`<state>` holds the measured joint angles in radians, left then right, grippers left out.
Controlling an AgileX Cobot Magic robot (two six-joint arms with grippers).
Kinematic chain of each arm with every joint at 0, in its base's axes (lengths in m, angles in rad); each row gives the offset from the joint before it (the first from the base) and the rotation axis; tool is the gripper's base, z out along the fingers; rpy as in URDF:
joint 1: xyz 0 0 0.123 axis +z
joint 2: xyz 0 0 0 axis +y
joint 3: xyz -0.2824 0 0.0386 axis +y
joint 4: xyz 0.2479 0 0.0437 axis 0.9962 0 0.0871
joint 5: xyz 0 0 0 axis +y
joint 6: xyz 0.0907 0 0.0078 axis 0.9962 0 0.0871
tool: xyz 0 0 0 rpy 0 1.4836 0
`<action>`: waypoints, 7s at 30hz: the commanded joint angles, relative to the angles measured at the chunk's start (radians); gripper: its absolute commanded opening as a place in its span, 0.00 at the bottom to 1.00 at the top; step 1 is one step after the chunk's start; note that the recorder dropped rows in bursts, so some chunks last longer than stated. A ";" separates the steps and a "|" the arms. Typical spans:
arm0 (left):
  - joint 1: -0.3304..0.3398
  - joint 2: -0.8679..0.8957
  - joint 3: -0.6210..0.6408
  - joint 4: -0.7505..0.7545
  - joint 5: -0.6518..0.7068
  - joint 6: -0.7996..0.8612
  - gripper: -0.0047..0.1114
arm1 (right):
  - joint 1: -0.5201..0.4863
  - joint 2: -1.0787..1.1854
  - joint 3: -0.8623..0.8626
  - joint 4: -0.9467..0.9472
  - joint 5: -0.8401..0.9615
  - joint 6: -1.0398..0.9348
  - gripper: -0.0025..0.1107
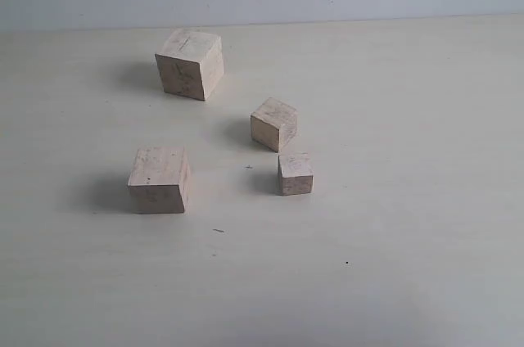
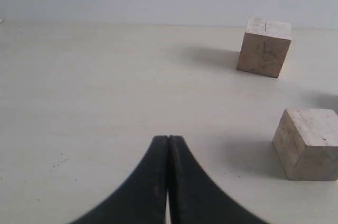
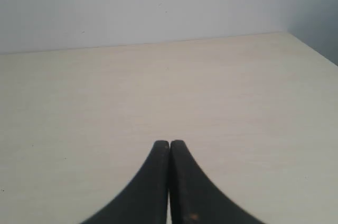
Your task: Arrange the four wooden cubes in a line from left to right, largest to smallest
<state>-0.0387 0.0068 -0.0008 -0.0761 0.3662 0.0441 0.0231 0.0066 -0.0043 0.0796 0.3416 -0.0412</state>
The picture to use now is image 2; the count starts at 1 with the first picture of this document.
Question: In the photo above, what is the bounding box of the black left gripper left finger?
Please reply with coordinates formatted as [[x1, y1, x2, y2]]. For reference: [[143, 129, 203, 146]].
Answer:
[[73, 136, 168, 223]]

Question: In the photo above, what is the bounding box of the second largest wooden cube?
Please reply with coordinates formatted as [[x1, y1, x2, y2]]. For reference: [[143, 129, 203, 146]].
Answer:
[[273, 108, 337, 181]]

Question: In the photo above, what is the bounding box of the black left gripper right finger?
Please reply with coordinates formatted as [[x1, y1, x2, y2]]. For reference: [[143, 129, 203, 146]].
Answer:
[[167, 135, 265, 223]]

